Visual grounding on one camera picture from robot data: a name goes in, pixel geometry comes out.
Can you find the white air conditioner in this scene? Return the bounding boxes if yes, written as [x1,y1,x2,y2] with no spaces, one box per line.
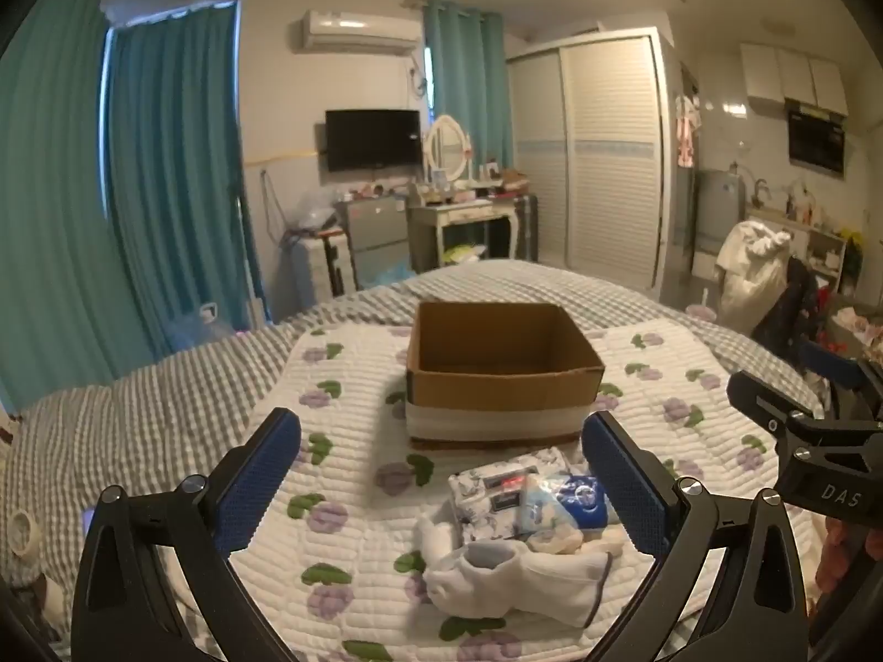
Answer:
[299,9,423,56]

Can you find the white oval mirror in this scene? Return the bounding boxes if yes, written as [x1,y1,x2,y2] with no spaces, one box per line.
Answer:
[423,114,474,184]

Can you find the white drawer unit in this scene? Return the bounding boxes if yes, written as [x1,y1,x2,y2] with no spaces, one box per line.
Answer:
[288,233,360,308]

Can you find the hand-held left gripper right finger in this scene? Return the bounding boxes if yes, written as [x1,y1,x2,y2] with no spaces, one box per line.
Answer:
[581,410,811,662]

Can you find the pink hanging clothes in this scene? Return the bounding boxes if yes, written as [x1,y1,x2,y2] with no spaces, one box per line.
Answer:
[675,92,702,168]

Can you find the narrow teal curtain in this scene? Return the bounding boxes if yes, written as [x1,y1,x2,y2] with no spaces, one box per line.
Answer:
[422,0,515,175]

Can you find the brown cardboard box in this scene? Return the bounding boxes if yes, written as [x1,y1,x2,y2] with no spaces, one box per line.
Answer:
[405,301,607,454]

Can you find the white open shelf unit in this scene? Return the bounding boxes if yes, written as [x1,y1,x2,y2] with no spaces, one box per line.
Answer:
[745,205,851,294]

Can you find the dark suitcase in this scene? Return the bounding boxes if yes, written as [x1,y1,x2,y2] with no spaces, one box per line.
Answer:
[514,193,540,264]

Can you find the white garment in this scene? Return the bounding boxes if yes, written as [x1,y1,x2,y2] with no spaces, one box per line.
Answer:
[715,218,794,340]

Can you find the white floral quilted blanket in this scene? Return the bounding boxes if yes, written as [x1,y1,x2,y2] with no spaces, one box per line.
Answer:
[166,321,829,662]

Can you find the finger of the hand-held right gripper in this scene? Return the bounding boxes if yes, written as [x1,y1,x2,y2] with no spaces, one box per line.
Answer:
[800,339,883,421]
[726,370,823,430]

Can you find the teal window curtain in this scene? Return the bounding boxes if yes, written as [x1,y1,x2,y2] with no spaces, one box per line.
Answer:
[107,1,272,342]

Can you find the small white sock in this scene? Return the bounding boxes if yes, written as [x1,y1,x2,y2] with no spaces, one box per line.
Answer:
[414,517,465,564]

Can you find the wide teal curtain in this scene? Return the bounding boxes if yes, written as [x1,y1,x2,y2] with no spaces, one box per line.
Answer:
[0,0,173,415]

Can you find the grey mini fridge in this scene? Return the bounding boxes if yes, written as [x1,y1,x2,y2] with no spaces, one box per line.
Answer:
[338,196,410,291]

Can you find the person's right hand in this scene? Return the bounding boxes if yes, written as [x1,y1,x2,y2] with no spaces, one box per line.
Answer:
[817,520,883,597]

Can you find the white plastic bag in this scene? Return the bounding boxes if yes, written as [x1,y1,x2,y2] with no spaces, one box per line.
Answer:
[292,188,341,232]

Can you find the floral tissue packet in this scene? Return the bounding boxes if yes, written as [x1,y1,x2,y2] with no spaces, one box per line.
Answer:
[448,447,573,544]

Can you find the dark jacket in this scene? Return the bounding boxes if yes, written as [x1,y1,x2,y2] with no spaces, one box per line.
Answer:
[751,257,823,368]

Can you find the white wall cabinets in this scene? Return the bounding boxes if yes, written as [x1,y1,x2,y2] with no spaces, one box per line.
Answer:
[740,42,849,115]

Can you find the black wall television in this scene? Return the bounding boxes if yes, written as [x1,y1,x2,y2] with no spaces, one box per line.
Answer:
[324,109,423,173]

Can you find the white sliding door wardrobe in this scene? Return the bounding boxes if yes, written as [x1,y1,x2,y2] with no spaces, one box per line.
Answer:
[507,28,674,292]

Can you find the blue white plastic packet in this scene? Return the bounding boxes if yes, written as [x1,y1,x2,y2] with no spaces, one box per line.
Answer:
[520,472,620,539]

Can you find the black range hood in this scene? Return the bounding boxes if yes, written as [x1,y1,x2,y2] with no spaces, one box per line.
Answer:
[786,101,849,175]

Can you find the tape roll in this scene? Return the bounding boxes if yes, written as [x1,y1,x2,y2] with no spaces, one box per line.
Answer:
[8,509,40,557]

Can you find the grey refrigerator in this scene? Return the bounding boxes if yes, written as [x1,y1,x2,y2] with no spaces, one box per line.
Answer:
[691,167,747,259]

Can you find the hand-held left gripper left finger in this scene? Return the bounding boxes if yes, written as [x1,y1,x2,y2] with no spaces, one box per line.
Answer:
[71,407,302,662]

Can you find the white dressing table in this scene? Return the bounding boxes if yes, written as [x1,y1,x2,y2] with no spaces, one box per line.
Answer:
[407,188,523,275]

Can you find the blue plastic bag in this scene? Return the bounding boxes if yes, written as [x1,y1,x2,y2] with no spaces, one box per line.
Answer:
[359,260,419,291]

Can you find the cream cloth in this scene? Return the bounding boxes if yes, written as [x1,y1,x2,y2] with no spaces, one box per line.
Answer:
[530,526,627,558]

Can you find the white sock with grey trim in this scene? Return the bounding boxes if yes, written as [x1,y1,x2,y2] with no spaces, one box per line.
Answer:
[422,539,614,630]

